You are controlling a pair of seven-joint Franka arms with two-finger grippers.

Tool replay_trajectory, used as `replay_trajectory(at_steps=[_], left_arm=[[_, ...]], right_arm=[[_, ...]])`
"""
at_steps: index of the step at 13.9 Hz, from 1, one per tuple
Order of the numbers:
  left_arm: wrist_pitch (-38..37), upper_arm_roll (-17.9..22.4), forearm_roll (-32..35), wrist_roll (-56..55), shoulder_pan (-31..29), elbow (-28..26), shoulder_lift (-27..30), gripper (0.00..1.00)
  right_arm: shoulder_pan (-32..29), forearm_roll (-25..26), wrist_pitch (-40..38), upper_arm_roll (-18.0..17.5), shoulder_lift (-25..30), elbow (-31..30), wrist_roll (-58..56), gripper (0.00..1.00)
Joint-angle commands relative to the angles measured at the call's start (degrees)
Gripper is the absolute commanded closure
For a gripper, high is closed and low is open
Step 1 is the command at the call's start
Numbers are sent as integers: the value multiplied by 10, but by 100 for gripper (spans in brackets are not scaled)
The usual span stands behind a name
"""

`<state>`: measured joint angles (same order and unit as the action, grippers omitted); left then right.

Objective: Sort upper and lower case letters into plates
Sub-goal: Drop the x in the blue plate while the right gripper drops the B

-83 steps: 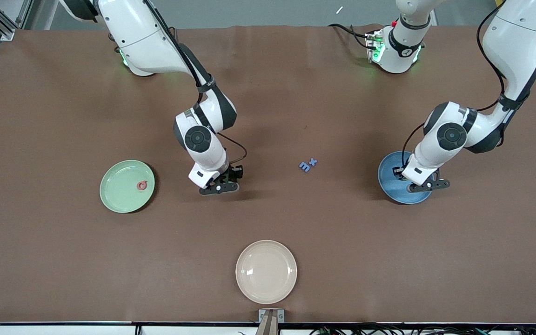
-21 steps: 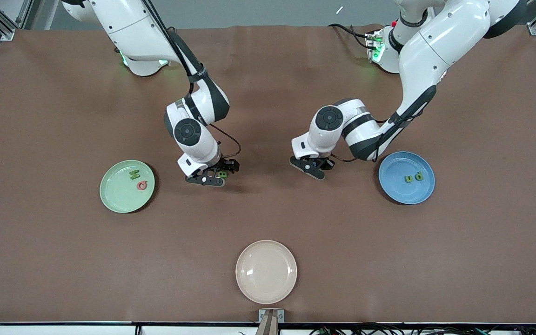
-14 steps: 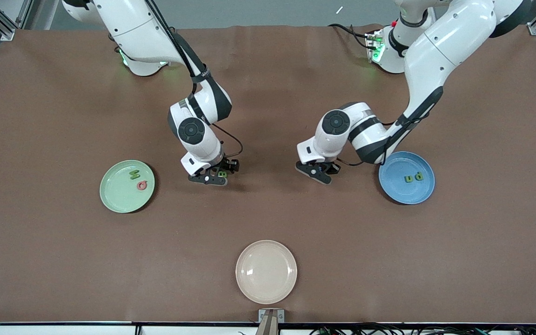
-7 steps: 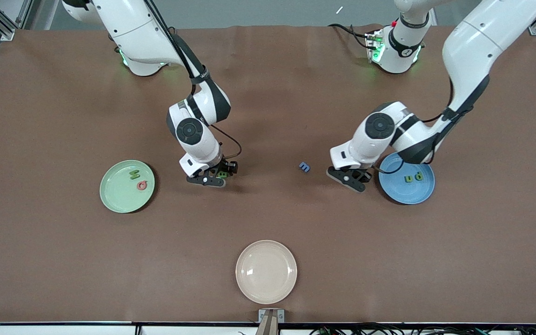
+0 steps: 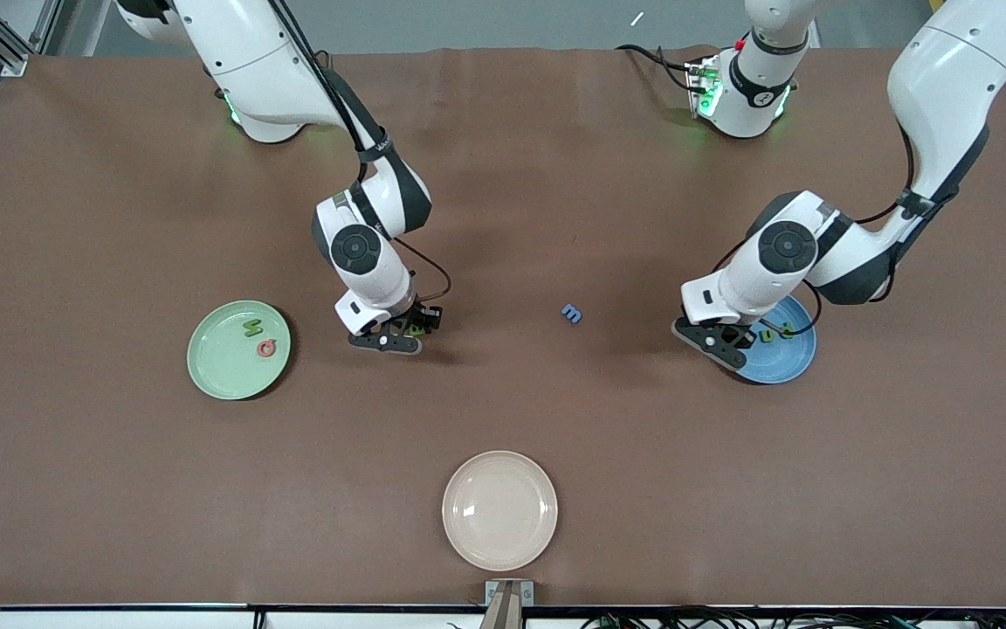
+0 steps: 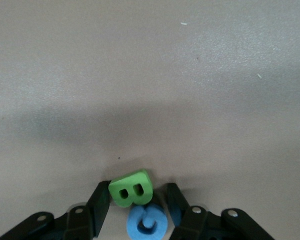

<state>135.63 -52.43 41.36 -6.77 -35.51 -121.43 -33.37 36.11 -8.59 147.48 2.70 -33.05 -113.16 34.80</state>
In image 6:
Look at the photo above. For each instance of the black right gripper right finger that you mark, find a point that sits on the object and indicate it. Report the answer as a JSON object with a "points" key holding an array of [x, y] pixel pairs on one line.
{"points": [[197, 225]]}

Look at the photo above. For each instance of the green foam letter B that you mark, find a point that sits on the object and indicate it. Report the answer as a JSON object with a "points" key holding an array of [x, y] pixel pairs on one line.
{"points": [[114, 191]]}

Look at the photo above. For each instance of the blue foam letter G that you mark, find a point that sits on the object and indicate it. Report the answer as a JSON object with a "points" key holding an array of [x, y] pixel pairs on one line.
{"points": [[133, 225]]}

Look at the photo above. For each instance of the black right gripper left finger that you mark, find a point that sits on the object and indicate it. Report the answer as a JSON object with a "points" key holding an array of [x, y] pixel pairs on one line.
{"points": [[97, 212]]}

